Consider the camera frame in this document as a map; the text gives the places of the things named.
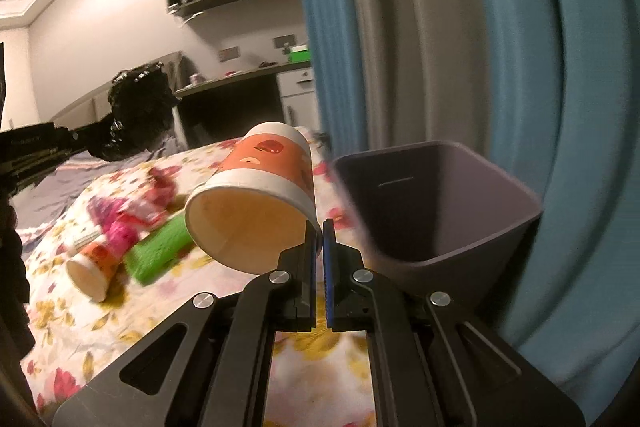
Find orange paper cup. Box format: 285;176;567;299
65;241;120;303
184;121;320;274

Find pink plastic bag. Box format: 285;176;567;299
87;196;168;259

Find purple plastic trash bin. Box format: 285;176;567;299
332;141;542;309

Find black plastic bag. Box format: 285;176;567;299
88;62;178;161

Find grey striped blanket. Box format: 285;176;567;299
12;134;186;228

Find floral bed sheet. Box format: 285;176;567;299
18;140;375;426

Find grey upholstered headboard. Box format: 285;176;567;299
50;52;183;129

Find red white snack wrapper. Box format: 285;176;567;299
142;167;178;209

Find green foam net sleeve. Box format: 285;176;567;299
124;211;193;285

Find white mug on desk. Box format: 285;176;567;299
190;74;205;86

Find dark desk with white drawers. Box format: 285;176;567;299
174;62;321;148

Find green box on desk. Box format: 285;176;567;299
288;44;310;64

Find blue and grey curtain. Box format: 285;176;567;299
303;0;639;426

